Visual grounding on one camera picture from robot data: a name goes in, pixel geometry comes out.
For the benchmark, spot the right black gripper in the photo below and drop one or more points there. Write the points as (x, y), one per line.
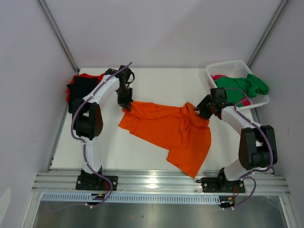
(203, 107)

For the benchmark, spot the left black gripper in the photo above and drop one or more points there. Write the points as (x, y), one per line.
(126, 103)

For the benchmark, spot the orange t shirt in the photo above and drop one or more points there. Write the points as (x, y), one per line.
(179, 130)

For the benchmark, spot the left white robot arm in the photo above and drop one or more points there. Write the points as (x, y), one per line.
(87, 122)

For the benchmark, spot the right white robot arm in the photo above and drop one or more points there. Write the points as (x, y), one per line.
(257, 147)

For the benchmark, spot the green t shirt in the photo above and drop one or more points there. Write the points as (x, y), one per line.
(257, 87)

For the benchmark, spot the red folded t shirt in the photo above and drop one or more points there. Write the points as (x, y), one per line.
(84, 75)

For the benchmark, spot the pink t shirt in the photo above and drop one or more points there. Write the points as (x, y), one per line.
(234, 96)

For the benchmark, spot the white plastic basket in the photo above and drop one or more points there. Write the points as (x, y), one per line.
(234, 69)

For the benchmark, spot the black folded t shirt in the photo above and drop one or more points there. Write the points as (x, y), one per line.
(79, 89)

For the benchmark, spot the aluminium mounting rail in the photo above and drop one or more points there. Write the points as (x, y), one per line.
(158, 182)

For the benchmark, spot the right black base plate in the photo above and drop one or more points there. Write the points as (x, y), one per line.
(217, 185)

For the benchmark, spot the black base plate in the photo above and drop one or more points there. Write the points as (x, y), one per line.
(90, 181)
(217, 185)

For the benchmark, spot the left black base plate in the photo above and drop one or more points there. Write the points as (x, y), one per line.
(90, 181)

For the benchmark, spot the white slotted cable duct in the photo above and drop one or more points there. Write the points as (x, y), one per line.
(132, 198)

